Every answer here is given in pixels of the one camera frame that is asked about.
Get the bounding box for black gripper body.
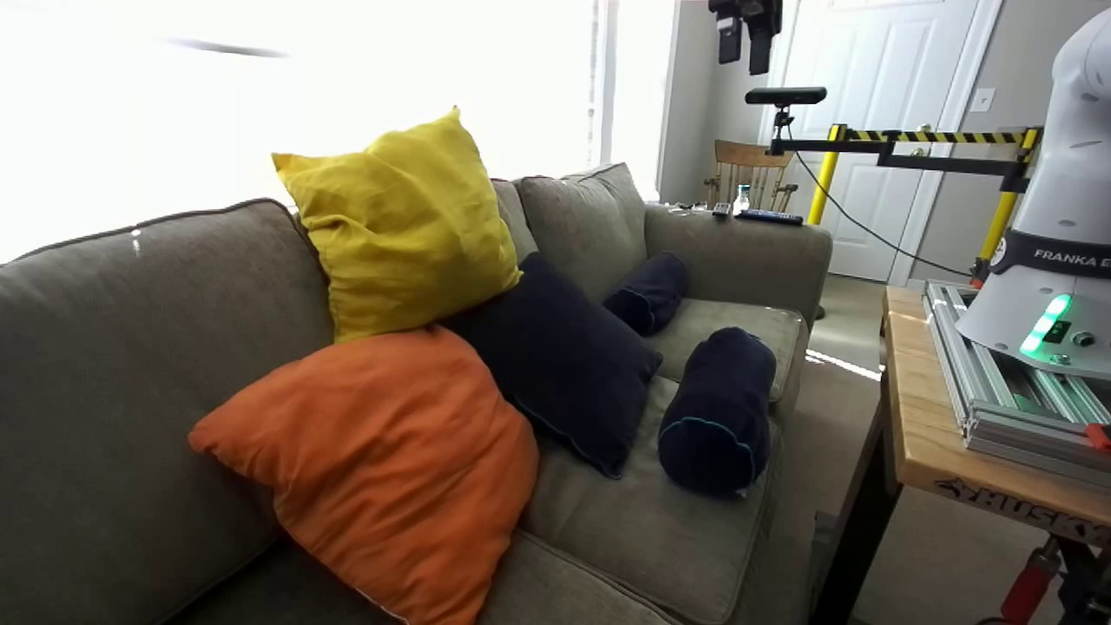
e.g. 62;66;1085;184
706;0;783;32

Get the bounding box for yellow square pillow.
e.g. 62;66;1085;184
272;103;528;349

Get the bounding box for small navy bolster pillow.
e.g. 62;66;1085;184
602;250;690;342

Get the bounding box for navy square pillow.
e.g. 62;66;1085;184
443;250;666;478

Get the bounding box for large navy bolster pillow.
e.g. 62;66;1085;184
657;323;781;501

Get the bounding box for orange square pillow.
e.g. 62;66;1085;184
183;323;544;625

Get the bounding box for wooden chair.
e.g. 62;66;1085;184
702;136;805;220

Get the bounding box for white panel door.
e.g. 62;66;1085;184
760;0;1006;290

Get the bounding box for small black device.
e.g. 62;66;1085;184
728;206;808;228

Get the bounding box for yellow black striped stand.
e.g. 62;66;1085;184
768;117;1046;280

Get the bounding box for wooden work table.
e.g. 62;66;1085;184
808;280;1111;625

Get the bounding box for aluminium mounting rails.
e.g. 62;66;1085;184
919;277;1111;489

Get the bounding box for red clamp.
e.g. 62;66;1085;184
996;536;1068;625

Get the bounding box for grey fabric sofa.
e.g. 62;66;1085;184
0;159;837;625

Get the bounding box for black camera on stand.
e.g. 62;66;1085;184
742;83;831;151

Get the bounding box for thin black camera cable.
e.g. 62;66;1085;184
788;151;974;280

